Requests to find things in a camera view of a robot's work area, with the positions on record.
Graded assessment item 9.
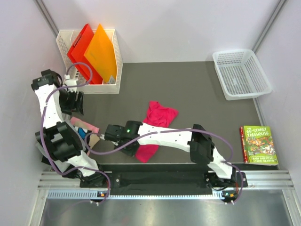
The pink red t shirt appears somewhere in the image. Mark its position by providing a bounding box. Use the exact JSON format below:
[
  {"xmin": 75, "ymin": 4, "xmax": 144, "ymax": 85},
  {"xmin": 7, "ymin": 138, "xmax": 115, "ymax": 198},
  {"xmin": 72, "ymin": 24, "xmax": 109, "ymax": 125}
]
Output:
[{"xmin": 135, "ymin": 100, "xmax": 178, "ymax": 163}]

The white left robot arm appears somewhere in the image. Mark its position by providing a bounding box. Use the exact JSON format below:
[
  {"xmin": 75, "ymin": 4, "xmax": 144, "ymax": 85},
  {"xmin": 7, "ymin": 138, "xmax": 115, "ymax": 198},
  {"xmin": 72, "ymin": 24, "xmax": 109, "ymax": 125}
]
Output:
[{"xmin": 31, "ymin": 69, "xmax": 107, "ymax": 187}]

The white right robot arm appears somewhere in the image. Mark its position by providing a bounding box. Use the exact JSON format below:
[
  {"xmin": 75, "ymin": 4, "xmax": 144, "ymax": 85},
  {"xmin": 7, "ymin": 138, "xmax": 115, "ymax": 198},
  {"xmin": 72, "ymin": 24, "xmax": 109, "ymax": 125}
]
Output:
[{"xmin": 102, "ymin": 121, "xmax": 237, "ymax": 187}]

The brown folded cloth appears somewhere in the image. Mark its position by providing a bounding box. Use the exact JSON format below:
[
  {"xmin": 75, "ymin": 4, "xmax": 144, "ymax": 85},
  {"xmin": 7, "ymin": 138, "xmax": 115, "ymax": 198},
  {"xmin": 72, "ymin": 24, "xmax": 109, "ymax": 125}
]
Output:
[{"xmin": 88, "ymin": 134, "xmax": 100, "ymax": 149}]

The red plastic folder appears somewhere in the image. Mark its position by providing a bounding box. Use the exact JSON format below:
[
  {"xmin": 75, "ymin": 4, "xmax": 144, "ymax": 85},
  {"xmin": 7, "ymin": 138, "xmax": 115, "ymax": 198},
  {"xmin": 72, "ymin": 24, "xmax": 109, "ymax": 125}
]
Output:
[{"xmin": 67, "ymin": 24, "xmax": 103, "ymax": 85}]

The orange plastic folder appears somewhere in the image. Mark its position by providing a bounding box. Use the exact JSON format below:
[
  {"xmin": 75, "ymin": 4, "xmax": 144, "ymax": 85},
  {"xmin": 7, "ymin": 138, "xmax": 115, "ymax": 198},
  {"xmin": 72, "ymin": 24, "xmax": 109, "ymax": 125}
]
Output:
[{"xmin": 84, "ymin": 24, "xmax": 117, "ymax": 84}]

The grey folded t shirt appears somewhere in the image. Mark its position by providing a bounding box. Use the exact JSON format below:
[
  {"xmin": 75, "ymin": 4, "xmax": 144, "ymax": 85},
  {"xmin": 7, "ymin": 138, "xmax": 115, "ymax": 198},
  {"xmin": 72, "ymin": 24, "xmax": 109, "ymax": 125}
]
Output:
[{"xmin": 35, "ymin": 142, "xmax": 47, "ymax": 162}]

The white file organizer rack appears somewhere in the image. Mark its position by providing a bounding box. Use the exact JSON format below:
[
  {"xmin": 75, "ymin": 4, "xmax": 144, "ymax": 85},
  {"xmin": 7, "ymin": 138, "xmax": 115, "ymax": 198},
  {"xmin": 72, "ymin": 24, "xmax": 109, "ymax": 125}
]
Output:
[{"xmin": 56, "ymin": 29, "xmax": 123, "ymax": 94}]

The green treehouse book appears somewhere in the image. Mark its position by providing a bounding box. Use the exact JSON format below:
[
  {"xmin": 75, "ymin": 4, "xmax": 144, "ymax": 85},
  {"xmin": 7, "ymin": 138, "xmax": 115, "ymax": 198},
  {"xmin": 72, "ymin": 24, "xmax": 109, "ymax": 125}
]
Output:
[{"xmin": 239, "ymin": 126, "xmax": 278, "ymax": 166}]

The white plastic mesh basket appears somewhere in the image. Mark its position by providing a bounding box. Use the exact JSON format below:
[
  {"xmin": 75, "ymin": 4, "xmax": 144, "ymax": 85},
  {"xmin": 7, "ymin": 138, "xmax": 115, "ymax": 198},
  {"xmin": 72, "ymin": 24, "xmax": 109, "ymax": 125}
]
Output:
[{"xmin": 212, "ymin": 49, "xmax": 272, "ymax": 101}]

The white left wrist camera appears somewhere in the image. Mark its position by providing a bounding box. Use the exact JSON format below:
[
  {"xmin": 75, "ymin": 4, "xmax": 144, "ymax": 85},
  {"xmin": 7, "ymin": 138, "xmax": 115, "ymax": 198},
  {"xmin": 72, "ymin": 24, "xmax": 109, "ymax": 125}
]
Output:
[{"xmin": 63, "ymin": 74, "xmax": 78, "ymax": 92}]

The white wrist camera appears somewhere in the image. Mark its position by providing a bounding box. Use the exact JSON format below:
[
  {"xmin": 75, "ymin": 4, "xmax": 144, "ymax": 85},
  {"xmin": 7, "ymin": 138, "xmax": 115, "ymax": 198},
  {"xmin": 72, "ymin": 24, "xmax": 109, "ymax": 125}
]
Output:
[
  {"xmin": 98, "ymin": 133, "xmax": 118, "ymax": 145},
  {"xmin": 63, "ymin": 74, "xmax": 78, "ymax": 92}
]

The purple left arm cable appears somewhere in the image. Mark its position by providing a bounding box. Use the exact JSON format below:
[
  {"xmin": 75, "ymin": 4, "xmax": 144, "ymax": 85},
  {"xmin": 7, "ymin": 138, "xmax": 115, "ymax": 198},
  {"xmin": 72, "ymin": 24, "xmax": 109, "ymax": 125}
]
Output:
[{"xmin": 40, "ymin": 62, "xmax": 111, "ymax": 204}]

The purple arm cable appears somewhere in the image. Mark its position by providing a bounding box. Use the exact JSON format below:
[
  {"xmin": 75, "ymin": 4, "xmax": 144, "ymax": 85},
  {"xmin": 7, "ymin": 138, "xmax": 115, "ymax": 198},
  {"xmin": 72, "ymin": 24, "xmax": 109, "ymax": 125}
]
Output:
[
  {"xmin": 40, "ymin": 62, "xmax": 111, "ymax": 204},
  {"xmin": 84, "ymin": 128, "xmax": 245, "ymax": 203}
]

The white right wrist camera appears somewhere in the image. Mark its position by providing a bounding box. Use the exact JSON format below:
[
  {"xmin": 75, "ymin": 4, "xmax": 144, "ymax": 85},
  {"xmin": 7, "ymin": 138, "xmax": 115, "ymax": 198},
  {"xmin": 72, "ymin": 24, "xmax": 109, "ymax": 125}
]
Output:
[{"xmin": 98, "ymin": 133, "xmax": 118, "ymax": 145}]

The aluminium front rail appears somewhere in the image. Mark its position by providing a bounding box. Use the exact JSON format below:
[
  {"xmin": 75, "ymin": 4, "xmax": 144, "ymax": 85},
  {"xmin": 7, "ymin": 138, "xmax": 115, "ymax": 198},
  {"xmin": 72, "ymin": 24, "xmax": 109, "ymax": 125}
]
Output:
[{"xmin": 38, "ymin": 170, "xmax": 294, "ymax": 201}]

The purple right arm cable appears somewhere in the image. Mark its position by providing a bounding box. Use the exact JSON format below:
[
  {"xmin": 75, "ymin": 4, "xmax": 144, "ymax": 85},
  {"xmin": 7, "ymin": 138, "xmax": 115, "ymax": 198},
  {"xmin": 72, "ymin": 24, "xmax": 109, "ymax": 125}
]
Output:
[{"xmin": 84, "ymin": 128, "xmax": 245, "ymax": 203}]

